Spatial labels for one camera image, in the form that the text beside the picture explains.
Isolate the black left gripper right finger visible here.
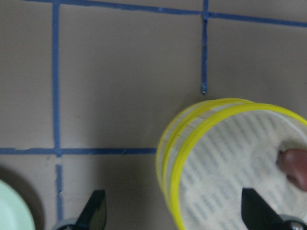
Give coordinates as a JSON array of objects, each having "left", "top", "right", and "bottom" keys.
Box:
[{"left": 241, "top": 188, "right": 283, "bottom": 230}]

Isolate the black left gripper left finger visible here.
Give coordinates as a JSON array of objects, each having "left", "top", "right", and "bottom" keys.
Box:
[{"left": 75, "top": 190, "right": 106, "bottom": 230}]

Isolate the brown bun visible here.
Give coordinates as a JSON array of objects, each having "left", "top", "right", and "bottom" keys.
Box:
[{"left": 276, "top": 149, "right": 307, "bottom": 192}]

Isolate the yellow bamboo steamer bottom layer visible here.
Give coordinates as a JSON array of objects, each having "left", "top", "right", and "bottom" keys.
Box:
[{"left": 155, "top": 98, "right": 252, "bottom": 199}]

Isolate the light green plate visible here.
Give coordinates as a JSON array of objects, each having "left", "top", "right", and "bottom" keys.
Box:
[{"left": 0, "top": 180, "right": 35, "bottom": 230}]

